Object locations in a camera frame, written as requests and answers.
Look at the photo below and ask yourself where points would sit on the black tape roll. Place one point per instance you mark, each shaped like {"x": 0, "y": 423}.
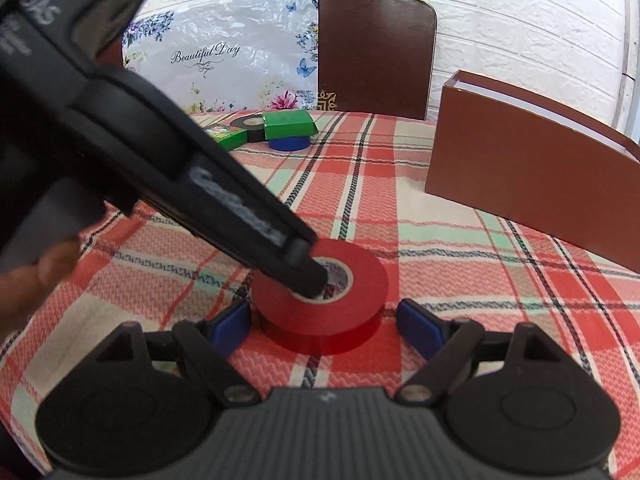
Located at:
{"x": 257, "y": 135}

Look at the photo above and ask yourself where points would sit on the floral printed plastic sheet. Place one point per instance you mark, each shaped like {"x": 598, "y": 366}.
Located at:
{"x": 225, "y": 80}

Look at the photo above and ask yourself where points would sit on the person's left hand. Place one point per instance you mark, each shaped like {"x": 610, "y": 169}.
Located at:
{"x": 25, "y": 295}

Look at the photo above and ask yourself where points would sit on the red tape roll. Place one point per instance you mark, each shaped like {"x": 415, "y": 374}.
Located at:
{"x": 360, "y": 285}

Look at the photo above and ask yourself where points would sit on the small plain green box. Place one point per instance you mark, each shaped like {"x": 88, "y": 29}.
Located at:
{"x": 287, "y": 122}

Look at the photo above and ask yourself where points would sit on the brown box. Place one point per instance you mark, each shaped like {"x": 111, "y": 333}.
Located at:
{"x": 500, "y": 170}

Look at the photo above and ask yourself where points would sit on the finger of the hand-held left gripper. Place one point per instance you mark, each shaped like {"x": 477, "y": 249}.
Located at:
{"x": 240, "y": 210}

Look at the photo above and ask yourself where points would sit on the blue tape roll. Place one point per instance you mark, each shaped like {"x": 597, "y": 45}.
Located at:
{"x": 290, "y": 144}

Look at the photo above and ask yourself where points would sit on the red plaid blanket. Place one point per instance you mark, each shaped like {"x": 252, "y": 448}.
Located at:
{"x": 375, "y": 200}

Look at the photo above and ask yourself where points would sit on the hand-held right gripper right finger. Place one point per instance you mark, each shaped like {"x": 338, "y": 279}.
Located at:
{"x": 417, "y": 327}

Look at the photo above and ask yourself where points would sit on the large printed green box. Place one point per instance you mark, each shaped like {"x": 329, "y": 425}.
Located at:
{"x": 227, "y": 137}

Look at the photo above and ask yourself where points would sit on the brown wooden headboard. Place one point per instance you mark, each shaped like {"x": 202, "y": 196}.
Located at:
{"x": 375, "y": 50}

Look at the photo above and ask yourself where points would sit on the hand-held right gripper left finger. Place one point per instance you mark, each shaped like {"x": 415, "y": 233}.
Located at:
{"x": 230, "y": 327}

